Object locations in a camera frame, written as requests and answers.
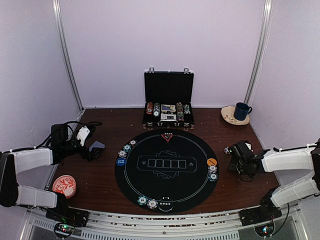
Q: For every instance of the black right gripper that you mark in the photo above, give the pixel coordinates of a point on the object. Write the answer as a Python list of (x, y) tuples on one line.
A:
[(232, 165)]

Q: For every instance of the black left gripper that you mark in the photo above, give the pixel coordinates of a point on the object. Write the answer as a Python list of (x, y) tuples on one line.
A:
[(92, 154)]

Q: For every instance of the blue playing card deck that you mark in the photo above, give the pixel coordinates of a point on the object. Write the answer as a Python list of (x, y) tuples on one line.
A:
[(96, 145)]

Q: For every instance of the white blue chip stack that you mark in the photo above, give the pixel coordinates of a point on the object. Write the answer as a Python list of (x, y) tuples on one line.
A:
[(226, 151)]

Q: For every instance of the white blue chips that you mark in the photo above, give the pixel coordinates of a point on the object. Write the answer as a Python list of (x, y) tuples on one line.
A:
[(122, 154), (212, 169), (152, 204)]

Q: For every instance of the blue small blind button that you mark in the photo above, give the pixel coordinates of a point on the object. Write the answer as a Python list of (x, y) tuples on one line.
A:
[(121, 161)]

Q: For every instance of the orange big blind button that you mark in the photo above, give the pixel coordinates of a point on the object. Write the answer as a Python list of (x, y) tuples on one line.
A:
[(212, 162)]

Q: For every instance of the green chips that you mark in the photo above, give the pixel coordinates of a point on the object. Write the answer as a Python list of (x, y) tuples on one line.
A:
[(213, 177), (127, 148), (142, 200)]

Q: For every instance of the red black chips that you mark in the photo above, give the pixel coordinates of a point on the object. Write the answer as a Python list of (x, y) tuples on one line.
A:
[(133, 142)]

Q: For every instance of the red triangle all-in marker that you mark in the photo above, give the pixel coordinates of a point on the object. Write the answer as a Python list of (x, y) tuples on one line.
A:
[(167, 136)]

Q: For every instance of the clear round dealer button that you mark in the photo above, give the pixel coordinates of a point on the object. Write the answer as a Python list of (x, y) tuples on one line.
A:
[(165, 204)]

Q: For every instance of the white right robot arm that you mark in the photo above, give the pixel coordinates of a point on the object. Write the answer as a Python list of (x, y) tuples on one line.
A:
[(305, 157)]

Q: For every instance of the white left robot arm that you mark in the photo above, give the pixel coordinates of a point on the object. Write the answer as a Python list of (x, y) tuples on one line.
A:
[(61, 143)]

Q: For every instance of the red white round coaster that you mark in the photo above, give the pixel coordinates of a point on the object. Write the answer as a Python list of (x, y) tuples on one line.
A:
[(65, 184)]

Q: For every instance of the dark blue mug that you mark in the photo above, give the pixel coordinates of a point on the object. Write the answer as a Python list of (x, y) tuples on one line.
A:
[(242, 110)]

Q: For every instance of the beige ceramic plate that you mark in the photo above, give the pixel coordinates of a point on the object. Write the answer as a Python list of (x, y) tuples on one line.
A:
[(227, 114)]

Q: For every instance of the purple green chip row in case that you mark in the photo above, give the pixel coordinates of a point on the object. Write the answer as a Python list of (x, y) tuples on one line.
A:
[(186, 109)]

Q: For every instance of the red chip row in case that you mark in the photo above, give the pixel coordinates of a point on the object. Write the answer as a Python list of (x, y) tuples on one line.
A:
[(149, 108)]

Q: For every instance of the round black poker mat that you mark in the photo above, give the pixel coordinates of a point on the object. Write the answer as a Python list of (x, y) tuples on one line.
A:
[(177, 169)]

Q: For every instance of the white card box in case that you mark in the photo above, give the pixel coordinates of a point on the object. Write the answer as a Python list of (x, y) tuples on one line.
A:
[(168, 117)]

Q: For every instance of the multicolour chip row in case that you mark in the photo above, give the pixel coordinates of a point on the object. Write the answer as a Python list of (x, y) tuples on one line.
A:
[(179, 112)]

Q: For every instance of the black poker chip case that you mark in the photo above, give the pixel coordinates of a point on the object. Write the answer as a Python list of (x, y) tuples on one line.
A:
[(168, 88)]

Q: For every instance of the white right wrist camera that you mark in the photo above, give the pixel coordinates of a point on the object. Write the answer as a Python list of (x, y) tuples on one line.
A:
[(248, 145)]

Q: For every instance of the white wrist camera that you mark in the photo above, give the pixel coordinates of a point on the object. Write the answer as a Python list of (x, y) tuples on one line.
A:
[(82, 135), (248, 145)]

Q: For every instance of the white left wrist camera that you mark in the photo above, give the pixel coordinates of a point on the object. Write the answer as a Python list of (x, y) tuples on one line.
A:
[(82, 135)]

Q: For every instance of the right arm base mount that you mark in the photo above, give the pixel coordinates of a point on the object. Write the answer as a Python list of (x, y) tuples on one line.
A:
[(260, 221)]

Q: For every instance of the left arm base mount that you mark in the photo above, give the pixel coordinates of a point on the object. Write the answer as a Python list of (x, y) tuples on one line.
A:
[(67, 223)]

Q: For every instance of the front aluminium rail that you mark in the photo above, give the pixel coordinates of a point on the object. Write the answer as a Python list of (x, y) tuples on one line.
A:
[(223, 225)]

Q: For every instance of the right aluminium frame post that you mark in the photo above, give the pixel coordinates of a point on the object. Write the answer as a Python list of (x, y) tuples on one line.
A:
[(261, 47)]

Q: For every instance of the aluminium frame post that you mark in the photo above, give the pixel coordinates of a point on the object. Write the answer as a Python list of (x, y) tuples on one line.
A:
[(261, 47), (66, 57)]

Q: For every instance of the left aluminium frame post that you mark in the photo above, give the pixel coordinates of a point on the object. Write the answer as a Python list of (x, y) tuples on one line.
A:
[(66, 57)]

